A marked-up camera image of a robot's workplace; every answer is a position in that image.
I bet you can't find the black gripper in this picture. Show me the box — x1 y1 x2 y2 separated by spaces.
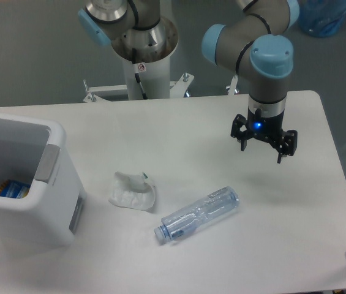
230 110 298 164

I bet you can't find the clear plastic bottle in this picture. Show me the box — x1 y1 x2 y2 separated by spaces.
154 186 239 244

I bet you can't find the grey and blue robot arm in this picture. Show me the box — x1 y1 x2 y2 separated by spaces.
78 1 299 158

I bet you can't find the white trash can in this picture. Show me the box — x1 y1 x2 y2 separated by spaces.
0 113 86 246

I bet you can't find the blue snack packet in bin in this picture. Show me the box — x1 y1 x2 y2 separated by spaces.
0 179 31 199

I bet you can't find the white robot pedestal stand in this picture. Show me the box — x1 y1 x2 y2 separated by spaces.
78 10 194 102

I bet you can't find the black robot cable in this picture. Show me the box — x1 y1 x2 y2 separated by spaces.
131 48 148 100

